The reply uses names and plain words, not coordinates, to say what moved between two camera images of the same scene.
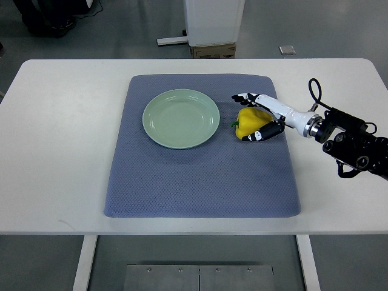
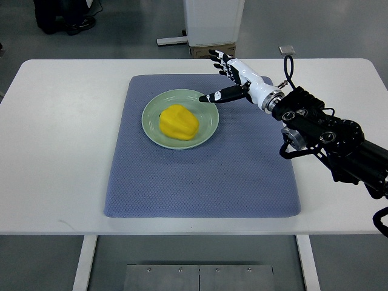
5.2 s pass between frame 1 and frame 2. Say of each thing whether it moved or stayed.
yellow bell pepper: moved
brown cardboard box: stayed
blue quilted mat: stayed
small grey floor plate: stayed
